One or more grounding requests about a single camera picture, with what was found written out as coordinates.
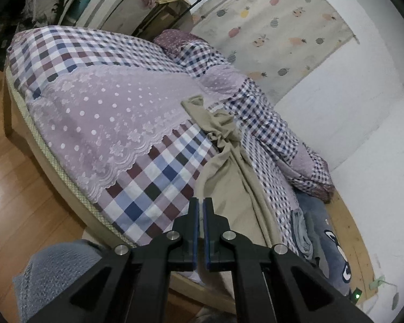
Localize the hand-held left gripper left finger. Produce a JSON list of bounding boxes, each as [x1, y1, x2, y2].
[[27, 198, 199, 323]]

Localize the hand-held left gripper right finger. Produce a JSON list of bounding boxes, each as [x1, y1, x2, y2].
[[203, 198, 374, 323]]

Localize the khaki pants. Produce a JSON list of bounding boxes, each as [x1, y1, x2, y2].
[[181, 95, 283, 253]]

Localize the small-check rolled quilt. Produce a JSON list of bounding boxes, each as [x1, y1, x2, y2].
[[154, 29, 335, 204]]

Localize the blue cartoon cushion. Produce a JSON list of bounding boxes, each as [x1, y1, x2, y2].
[[294, 190, 356, 297]]

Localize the person's grey knit clothing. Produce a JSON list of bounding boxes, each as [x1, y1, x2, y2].
[[13, 240, 112, 322]]

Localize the checkered lace bedspread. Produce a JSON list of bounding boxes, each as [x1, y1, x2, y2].
[[5, 25, 302, 248]]

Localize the cardboard box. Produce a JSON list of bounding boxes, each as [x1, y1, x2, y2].
[[145, 0, 194, 41]]

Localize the teal bag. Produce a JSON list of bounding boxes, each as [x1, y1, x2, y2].
[[72, 0, 96, 24]]

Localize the thin grey cable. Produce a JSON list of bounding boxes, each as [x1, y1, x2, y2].
[[370, 276, 400, 310]]

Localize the pineapple print wall cloth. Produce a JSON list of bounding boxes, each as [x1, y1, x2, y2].
[[189, 0, 359, 103]]

